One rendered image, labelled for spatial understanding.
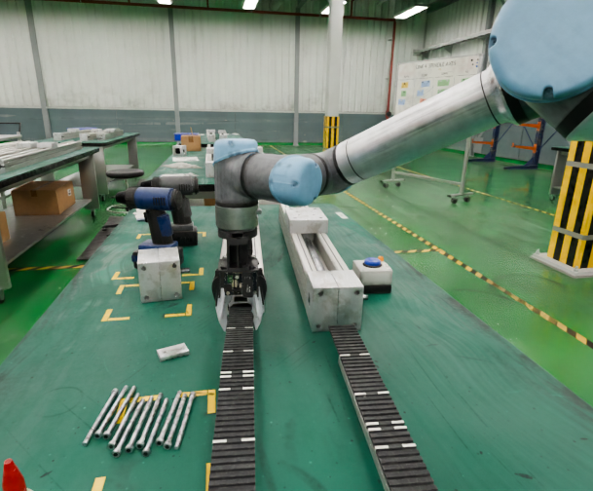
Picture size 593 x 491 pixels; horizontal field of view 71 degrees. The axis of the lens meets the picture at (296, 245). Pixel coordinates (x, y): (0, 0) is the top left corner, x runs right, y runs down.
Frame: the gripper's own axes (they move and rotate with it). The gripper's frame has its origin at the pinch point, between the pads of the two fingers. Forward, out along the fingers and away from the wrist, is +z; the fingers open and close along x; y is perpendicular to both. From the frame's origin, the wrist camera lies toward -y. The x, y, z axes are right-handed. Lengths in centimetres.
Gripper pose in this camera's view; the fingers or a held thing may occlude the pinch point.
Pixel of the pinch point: (240, 322)
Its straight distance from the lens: 85.1
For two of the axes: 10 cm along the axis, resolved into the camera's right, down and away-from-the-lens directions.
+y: 1.1, 3.0, -9.5
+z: -0.2, 9.5, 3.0
